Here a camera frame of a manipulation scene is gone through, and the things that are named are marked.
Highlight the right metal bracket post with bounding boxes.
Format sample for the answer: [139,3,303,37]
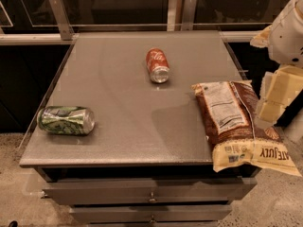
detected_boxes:
[167,0,197,31]

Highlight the left metal bracket post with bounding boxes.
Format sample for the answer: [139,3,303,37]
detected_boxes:
[48,0,74,41]

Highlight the drawer with knob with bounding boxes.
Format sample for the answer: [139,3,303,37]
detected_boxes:
[43,178,257,205]
[70,204,231,223]

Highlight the brown and yellow chip bag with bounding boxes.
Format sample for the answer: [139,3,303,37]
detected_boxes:
[192,81,300,176]

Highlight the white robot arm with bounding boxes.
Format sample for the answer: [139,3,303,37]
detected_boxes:
[250,0,303,129]

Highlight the middle drawer with knob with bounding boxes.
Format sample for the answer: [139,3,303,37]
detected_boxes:
[70,204,231,223]

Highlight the crushed green soda can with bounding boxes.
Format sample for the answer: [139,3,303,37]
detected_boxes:
[37,106,95,135]

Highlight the grey drawer cabinet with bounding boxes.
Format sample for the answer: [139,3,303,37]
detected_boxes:
[20,39,255,227]

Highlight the horizontal metal rail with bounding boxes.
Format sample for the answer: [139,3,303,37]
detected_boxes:
[0,30,258,45]

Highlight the red soda can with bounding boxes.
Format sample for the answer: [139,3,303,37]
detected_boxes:
[146,48,169,83]

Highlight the metal bracket post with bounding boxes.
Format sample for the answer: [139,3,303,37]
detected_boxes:
[167,0,197,31]
[48,0,74,41]

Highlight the top drawer with knob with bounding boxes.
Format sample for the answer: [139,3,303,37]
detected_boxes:
[43,178,257,205]

